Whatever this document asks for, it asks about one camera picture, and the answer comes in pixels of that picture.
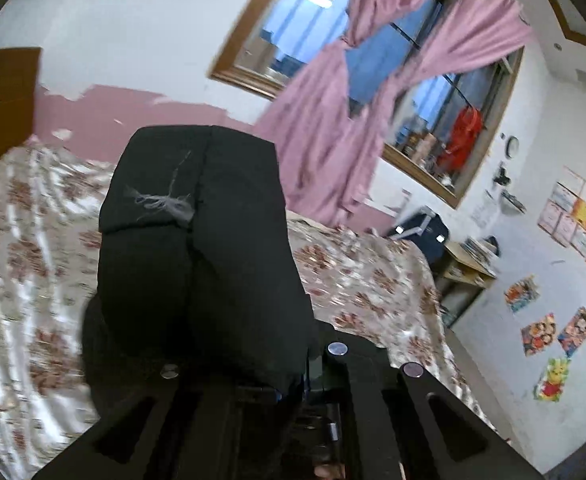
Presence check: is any black garment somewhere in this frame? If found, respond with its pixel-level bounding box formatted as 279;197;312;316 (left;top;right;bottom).
80;125;320;403

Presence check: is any dark blue suitcase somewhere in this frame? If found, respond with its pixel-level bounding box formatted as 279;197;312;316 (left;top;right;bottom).
385;210;449;267

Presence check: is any group of wall certificates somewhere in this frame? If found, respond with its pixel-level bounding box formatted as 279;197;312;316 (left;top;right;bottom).
537;165;586;280

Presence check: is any stack of books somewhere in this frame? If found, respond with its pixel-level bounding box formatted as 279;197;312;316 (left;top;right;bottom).
462;236;500;264

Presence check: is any red hanging garment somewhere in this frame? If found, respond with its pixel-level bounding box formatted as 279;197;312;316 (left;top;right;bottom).
435;106;484;174

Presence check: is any wooden desk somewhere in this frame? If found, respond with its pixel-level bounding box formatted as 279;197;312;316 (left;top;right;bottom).
439;240;498;329

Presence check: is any floral satin bedspread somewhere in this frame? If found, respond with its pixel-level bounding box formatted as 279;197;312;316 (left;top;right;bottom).
0;140;504;480

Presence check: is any white wall calendar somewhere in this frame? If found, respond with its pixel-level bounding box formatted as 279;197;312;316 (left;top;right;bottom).
471;190;496;229

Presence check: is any pink curtain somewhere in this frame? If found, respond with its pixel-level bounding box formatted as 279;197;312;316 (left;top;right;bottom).
293;0;536;228
255;0;468;218

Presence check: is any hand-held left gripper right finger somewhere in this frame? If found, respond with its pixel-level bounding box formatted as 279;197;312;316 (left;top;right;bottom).
303;321;546;480

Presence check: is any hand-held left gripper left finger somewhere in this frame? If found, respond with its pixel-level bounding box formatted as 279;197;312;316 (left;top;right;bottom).
33;362;304;480

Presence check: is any wooden headboard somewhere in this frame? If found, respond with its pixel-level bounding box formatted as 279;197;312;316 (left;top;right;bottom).
0;47;42;179

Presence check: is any yellow bear wall poster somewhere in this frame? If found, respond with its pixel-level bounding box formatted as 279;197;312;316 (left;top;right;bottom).
533;357;572;403

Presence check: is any cartoon wall poster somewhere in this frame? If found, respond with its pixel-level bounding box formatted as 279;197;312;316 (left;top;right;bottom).
504;276;540;314
521;313;558;356
557;306;586;359

